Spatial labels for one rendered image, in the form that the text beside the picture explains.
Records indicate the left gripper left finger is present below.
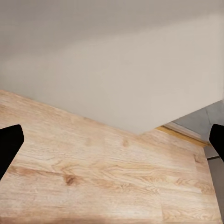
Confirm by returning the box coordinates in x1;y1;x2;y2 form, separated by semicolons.
0;124;24;180

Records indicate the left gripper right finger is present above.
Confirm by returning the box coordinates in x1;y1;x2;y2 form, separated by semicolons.
209;124;224;162

